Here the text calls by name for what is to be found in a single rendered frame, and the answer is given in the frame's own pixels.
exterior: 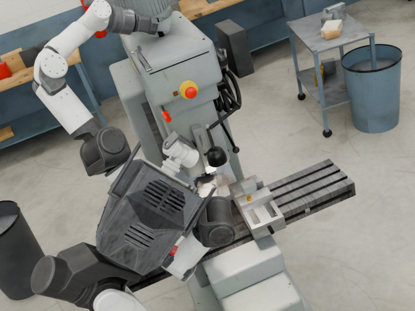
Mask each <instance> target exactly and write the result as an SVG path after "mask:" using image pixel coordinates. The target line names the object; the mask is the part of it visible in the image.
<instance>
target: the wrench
mask: <svg viewBox="0 0 415 311"><path fill-rule="evenodd" d="M137 48H138V49H137V50H135V51H133V50H132V49H129V51H130V53H131V54H135V55H136V57H137V58H138V60H139V61H140V63H141V64H142V66H143V67H144V69H145V70H146V72H149V71H151V70H153V69H152V68H151V66H150V65H149V64H148V62H147V60H146V59H145V58H144V56H143V55H142V53H141V52H140V51H142V49H141V47H140V46H137Z"/></svg>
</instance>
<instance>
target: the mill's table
mask: <svg viewBox="0 0 415 311"><path fill-rule="evenodd" d="M264 187H267V188H268V189H269V191H270V192H271V193H272V197H273V201H274V202H275V204H276V205H277V207H278V208H279V210H280V211H281V213H282V214H283V216H284V219H285V224H286V226H287V225H289V224H291V223H293V222H296V221H298V220H301V219H302V218H305V217H307V216H309V215H312V214H314V213H316V212H318V211H321V210H323V209H326V208H328V207H330V206H332V205H334V204H337V203H339V202H341V201H344V200H346V199H348V198H351V197H353V196H355V195H356V190H355V185H354V181H353V180H352V179H351V178H348V176H347V175H346V174H345V173H344V172H343V171H340V168H338V167H337V166H336V165H334V164H333V162H332V161H331V160H330V159H327V160H325V161H322V162H320V163H318V164H315V165H313V166H311V167H308V168H305V169H304V170H301V171H299V172H296V173H294V174H292V175H289V176H287V177H285V178H282V179H280V180H278V181H275V182H273V183H271V184H268V185H266V186H264ZM230 203H231V205H232V218H233V225H234V227H235V231H236V237H235V239H234V241H233V242H232V243H230V244H228V245H226V246H221V247H211V248H210V249H209V250H208V251H207V252H206V253H205V254H204V255H203V257H202V258H201V259H200V260H199V261H198V263H197V264H200V263H202V262H205V261H207V260H209V259H211V258H213V257H216V256H218V255H221V254H223V253H225V252H227V251H230V250H232V249H234V248H236V247H238V246H241V245H243V244H246V243H248V242H250V241H252V240H254V238H253V235H252V234H251V232H250V230H249V228H248V226H247V225H246V223H245V221H244V219H243V217H242V216H241V213H240V211H239V210H238V208H237V206H236V204H235V203H234V201H233V200H231V201H230ZM172 275H173V274H171V273H169V272H168V271H167V270H165V269H164V268H162V267H161V266H159V267H158V268H156V269H155V270H153V271H151V272H149V273H148V274H146V275H145V276H143V275H142V276H141V278H140V280H139V281H138V282H137V283H135V282H132V281H129V282H128V284H127V287H128V288H129V289H130V290H131V292H132V293H133V292H136V291H139V290H141V289H143V288H145V287H147V286H150V285H152V284H154V283H157V282H159V281H161V280H164V279H166V278H168V277H170V276H172Z"/></svg>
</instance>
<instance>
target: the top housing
mask: <svg viewBox="0 0 415 311"><path fill-rule="evenodd" d="M161 23H163V24H166V25H169V26H170V29H169V31H164V35H165V36H163V37H159V35H158V32H156V34H155V35H149V34H147V33H143V32H137V31H136V32H132V33H131V34H130V35H122V36H121V39H122V41H123V44H124V46H125V49H126V51H127V54H128V57H129V59H130V62H131V64H132V66H133V68H134V70H135V71H136V74H137V75H138V78H139V79H140V81H141V84H142V85H143V87H144V89H145V91H146V93H147V95H148V97H149V99H150V101H151V103H152V104H153V105H154V106H157V107H158V106H161V105H164V104H167V103H168V102H171V101H174V100H176V99H179V98H181V97H183V96H182V95H181V94H180V90H179V89H180V85H181V84H182V83H183V82H184V81H187V80H190V81H193V82H195V84H196V85H197V87H198V91H199V90H202V89H204V88H207V87H209V86H212V85H215V84H217V83H219V82H221V80H222V72H221V70H220V65H219V61H218V58H217V54H216V50H215V47H214V44H213V42H212V41H211V40H210V39H209V38H208V37H207V36H206V35H205V34H204V33H203V32H201V31H200V30H199V29H198V28H197V27H196V26H194V25H193V24H192V23H191V22H190V21H189V20H188V19H187V18H186V17H185V16H183V15H182V14H181V13H180V12H179V11H173V12H172V13H171V14H170V15H169V16H168V17H167V18H166V19H165V20H163V21H161ZM137 46H140V47H141V49H142V51H140V52H141V53H142V55H143V56H144V58H145V59H146V60H147V62H148V64H149V65H150V66H151V68H152V69H153V70H151V71H149V72H146V70H145V69H144V67H143V66H142V64H141V63H140V61H139V60H138V58H137V57H136V55H135V54H131V53H130V51H129V49H132V50H133V51H135V50H137V49H138V48H137ZM175 91H177V92H178V95H177V96H174V95H173V92H175Z"/></svg>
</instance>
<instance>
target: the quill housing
mask: <svg viewBox="0 0 415 311"><path fill-rule="evenodd" d="M217 120H218V116H217V111H216V108H215V106H214V102H213V100H212V101H209V102H207V103H204V104H201V105H200V106H197V107H194V108H192V109H189V110H186V111H184V112H182V113H179V114H177V115H174V116H172V117H171V122H166V120H165V119H164V120H163V122H164V125H165V128H166V130H167V134H168V135H169V136H170V134H171V133H172V132H173V131H176V132H177V133H179V134H181V135H182V136H184V137H185V138H186V139H189V140H190V141H191V140H193V141H194V143H195V139H194V137H193V133H192V131H191V128H190V127H191V126H193V125H196V124H198V123H200V124H201V126H202V128H203V130H204V134H205V137H206V141H207V144H208V146H209V148H211V144H210V141H209V138H208V134H207V132H206V129H207V128H209V127H210V126H211V125H212V124H213V123H214V122H216V121H217ZM210 131H211V134H212V138H213V141H214V145H215V146H220V147H221V148H222V149H223V150H224V151H225V153H226V156H227V162H226V163H228V161H229V159H230V156H229V153H228V152H229V151H228V149H227V146H226V143H225V139H224V136H223V132H222V129H221V126H220V124H218V125H217V126H215V127H214V128H213V129H211V130H210ZM226 163H225V164H226ZM180 165H181V167H182V170H183V171H184V173H185V175H186V176H187V177H189V178H193V177H195V176H198V175H200V174H202V173H205V172H206V171H205V169H204V166H203V163H202V160H201V157H200V155H199V159H198V161H197V163H196V164H195V165H194V166H193V167H191V168H187V167H185V166H183V165H182V164H180Z"/></svg>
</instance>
